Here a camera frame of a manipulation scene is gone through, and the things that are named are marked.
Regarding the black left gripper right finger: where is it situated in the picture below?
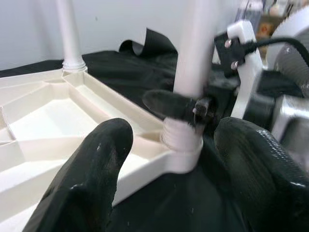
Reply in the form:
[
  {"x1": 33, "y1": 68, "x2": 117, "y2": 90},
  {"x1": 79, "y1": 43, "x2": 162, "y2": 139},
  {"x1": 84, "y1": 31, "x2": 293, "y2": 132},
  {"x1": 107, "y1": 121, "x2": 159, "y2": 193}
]
[{"x1": 213, "y1": 117, "x2": 309, "y2": 232}]

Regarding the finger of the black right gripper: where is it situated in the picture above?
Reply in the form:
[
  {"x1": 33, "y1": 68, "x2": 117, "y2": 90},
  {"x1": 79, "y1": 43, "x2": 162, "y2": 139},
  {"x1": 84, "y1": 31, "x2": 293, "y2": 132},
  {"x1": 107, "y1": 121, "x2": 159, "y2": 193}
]
[{"x1": 142, "y1": 89, "x2": 201, "y2": 122}]

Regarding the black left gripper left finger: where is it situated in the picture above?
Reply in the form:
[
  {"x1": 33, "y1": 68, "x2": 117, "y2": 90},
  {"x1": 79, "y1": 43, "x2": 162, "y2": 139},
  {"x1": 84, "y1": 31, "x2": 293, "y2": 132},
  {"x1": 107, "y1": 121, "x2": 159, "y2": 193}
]
[{"x1": 23, "y1": 117, "x2": 134, "y2": 232}]

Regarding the white plastic table leg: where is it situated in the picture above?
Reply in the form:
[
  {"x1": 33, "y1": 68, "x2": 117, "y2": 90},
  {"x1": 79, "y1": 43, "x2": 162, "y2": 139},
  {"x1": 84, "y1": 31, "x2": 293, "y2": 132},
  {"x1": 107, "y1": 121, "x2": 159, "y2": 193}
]
[
  {"x1": 159, "y1": 0, "x2": 217, "y2": 153},
  {"x1": 56, "y1": 0, "x2": 88, "y2": 73}
]

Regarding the white plastic table top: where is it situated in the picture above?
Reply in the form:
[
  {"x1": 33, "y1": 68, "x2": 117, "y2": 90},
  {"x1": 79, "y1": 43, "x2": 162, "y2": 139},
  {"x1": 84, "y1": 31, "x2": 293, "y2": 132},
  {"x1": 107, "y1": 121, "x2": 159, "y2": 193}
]
[{"x1": 0, "y1": 66, "x2": 204, "y2": 232}]

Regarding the black cloth table cover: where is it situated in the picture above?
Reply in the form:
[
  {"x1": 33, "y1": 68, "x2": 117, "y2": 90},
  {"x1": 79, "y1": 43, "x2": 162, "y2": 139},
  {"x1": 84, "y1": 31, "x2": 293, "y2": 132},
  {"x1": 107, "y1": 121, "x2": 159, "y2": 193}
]
[{"x1": 0, "y1": 28, "x2": 309, "y2": 232}]

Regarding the white round fan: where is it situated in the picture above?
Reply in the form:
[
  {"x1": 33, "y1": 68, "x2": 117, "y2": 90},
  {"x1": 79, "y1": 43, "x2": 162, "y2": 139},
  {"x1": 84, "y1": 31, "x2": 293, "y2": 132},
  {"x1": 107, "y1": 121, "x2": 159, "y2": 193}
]
[{"x1": 267, "y1": 7, "x2": 309, "y2": 97}]

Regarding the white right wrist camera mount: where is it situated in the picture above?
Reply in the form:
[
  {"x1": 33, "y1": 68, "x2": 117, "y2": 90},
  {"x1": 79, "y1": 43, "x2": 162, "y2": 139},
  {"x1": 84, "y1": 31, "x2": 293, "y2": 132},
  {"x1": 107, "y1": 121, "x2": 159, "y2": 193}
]
[{"x1": 213, "y1": 20, "x2": 264, "y2": 119}]

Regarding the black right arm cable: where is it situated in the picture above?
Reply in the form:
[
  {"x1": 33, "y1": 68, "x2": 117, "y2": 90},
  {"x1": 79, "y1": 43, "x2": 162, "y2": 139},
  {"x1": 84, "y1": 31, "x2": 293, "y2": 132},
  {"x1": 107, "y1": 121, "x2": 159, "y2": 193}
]
[{"x1": 245, "y1": 36, "x2": 309, "y2": 58}]

